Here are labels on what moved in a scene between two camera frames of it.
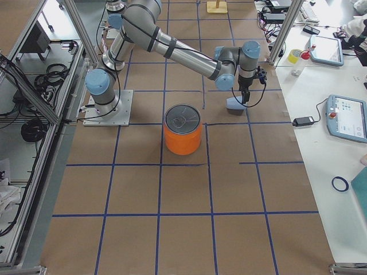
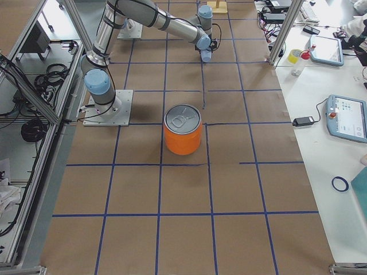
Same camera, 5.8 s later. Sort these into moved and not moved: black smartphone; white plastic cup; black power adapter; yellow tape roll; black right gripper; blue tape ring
Moved: black right gripper; white plastic cup
Not moved: black power adapter; blue tape ring; yellow tape roll; black smartphone
